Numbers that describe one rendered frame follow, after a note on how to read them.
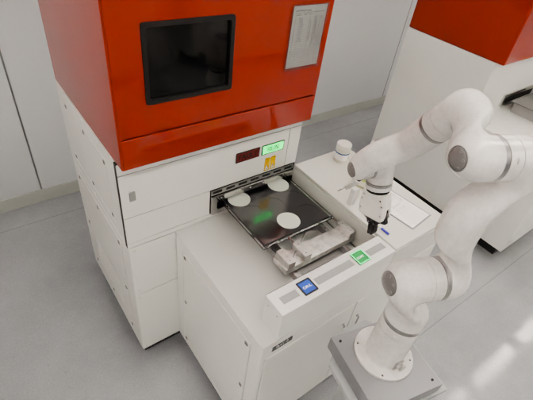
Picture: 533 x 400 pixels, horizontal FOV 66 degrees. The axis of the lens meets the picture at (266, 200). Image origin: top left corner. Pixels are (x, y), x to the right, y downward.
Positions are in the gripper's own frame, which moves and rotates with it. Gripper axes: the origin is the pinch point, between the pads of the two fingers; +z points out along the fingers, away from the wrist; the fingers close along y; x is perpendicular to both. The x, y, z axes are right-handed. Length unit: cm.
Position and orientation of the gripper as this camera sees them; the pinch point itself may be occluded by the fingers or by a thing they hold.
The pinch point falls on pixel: (372, 228)
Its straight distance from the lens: 146.3
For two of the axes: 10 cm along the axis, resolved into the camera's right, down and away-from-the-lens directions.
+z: 0.1, 8.6, 5.1
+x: 8.0, -3.1, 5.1
